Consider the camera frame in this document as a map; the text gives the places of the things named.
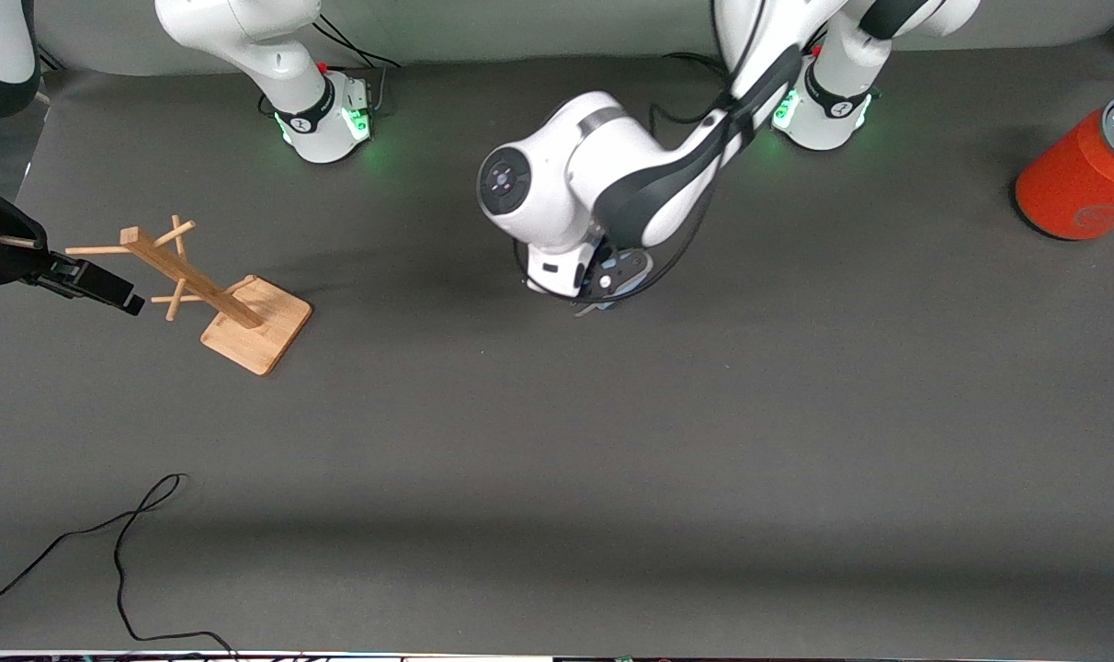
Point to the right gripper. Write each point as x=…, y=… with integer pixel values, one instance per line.
x=4, y=246

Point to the aluminium frame profile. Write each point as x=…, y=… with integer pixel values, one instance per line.
x=50, y=61

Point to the orange cylindrical can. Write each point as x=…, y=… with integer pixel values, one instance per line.
x=1076, y=184

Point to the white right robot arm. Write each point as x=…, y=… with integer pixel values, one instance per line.
x=272, y=46

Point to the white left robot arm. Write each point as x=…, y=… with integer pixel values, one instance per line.
x=612, y=156

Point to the dark grey table mat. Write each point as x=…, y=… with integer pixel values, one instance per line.
x=557, y=460

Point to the wooden cup stand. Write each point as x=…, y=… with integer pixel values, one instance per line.
x=258, y=326

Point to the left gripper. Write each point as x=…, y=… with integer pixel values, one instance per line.
x=603, y=251

